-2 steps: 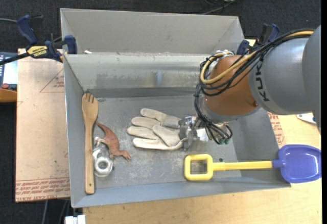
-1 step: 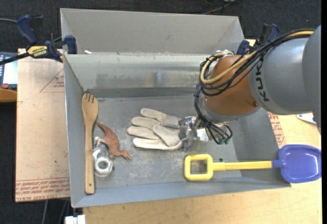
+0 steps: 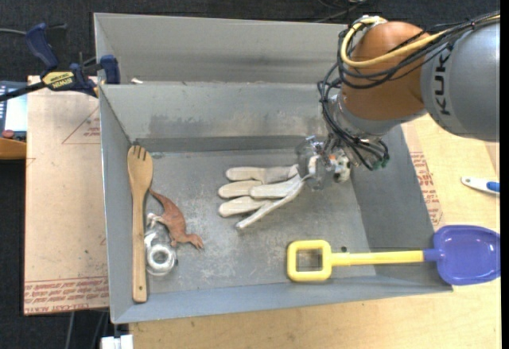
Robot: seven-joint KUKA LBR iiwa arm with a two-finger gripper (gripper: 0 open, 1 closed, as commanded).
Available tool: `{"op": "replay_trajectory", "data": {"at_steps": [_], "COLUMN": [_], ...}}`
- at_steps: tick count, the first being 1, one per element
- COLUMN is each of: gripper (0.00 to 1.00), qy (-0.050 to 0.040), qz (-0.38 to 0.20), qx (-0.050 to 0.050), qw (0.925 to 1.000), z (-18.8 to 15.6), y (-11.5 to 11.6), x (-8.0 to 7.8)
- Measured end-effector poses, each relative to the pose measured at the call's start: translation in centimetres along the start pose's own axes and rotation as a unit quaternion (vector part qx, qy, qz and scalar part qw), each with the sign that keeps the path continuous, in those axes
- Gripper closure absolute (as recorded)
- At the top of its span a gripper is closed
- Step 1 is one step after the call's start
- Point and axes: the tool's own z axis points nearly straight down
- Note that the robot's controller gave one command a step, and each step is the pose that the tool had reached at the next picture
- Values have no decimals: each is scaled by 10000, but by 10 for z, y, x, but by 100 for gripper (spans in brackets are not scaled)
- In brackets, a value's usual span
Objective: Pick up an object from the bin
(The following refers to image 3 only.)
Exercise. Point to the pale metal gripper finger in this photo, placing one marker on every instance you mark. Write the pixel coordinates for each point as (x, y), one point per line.
(304, 154)
(318, 184)

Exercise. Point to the white work glove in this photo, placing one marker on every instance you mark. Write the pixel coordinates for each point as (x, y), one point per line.
(254, 190)

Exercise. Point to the grey metal bin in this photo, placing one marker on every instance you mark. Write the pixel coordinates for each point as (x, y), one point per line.
(246, 121)

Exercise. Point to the brown toy dinosaur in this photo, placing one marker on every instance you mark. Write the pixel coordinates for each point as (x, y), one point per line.
(175, 220)

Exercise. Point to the white and blue tool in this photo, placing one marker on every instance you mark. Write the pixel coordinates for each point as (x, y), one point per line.
(479, 184)

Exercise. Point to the yellow and purple toy shovel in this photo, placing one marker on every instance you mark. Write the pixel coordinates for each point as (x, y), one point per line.
(465, 256)

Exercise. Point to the wooden fork spoon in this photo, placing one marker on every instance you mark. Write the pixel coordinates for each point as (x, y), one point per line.
(139, 196)

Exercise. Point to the clear glass jar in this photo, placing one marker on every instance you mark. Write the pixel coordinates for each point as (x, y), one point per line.
(160, 256)

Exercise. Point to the brown cardboard board, red print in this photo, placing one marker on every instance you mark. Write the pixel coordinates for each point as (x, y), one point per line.
(63, 200)

